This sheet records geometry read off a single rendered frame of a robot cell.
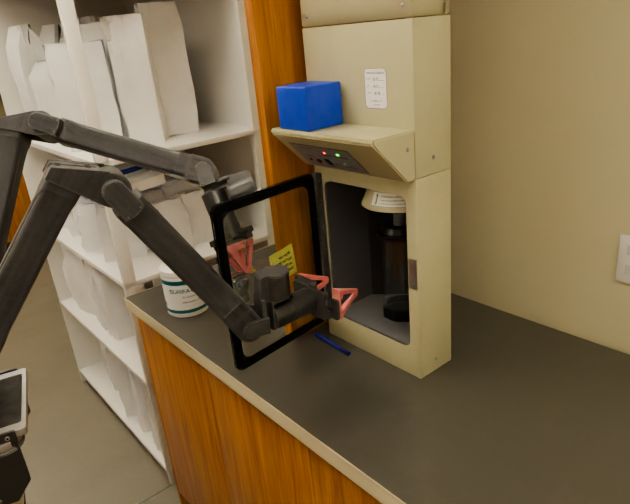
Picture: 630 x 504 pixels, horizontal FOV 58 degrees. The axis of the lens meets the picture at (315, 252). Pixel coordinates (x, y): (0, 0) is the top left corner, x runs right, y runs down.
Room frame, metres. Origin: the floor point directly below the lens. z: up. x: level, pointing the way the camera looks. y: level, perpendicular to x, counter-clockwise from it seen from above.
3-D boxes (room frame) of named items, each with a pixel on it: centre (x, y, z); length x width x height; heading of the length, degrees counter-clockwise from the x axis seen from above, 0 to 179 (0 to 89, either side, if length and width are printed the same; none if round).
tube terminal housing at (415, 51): (1.31, -0.21, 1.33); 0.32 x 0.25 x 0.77; 38
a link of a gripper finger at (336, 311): (1.12, -0.04, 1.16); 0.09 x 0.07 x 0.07; 128
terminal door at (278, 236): (1.23, 0.10, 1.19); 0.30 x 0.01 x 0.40; 135
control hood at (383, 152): (1.19, -0.07, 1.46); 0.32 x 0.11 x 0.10; 38
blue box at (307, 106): (1.26, -0.02, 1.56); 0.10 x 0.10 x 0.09; 38
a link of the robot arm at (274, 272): (1.05, 0.12, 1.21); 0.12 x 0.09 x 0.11; 115
